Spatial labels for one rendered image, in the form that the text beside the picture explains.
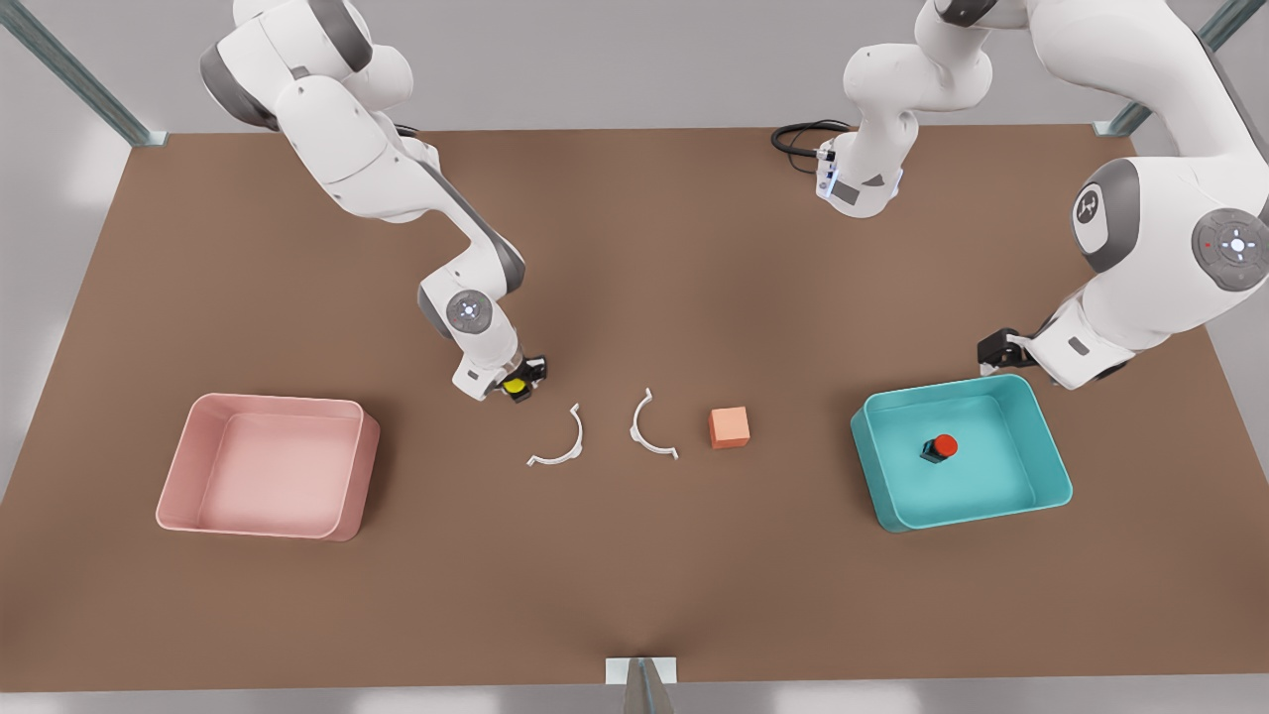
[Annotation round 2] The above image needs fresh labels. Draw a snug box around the blue storage box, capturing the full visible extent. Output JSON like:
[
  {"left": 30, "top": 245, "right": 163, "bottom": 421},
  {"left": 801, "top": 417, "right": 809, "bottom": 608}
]
[{"left": 850, "top": 373, "right": 1075, "bottom": 535}]

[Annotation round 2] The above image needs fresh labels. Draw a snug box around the pink storage box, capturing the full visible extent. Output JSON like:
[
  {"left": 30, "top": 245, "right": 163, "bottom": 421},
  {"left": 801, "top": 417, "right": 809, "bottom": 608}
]
[{"left": 156, "top": 393, "right": 382, "bottom": 543}]

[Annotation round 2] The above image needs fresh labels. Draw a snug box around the orange cube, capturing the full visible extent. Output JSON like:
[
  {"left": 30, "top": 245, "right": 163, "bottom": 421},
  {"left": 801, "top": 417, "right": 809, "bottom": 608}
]
[{"left": 708, "top": 406, "right": 751, "bottom": 451}]

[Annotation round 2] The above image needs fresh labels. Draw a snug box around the white curved clip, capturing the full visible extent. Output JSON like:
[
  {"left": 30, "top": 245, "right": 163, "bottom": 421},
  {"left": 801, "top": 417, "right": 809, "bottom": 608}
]
[
  {"left": 630, "top": 388, "right": 681, "bottom": 462},
  {"left": 526, "top": 403, "right": 586, "bottom": 469}
]

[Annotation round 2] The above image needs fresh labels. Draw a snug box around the silver frame post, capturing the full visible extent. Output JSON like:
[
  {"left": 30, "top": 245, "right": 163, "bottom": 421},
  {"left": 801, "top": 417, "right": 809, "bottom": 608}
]
[
  {"left": 1094, "top": 0, "right": 1269, "bottom": 139},
  {"left": 606, "top": 655, "right": 679, "bottom": 714},
  {"left": 0, "top": 0, "right": 169, "bottom": 149}
]

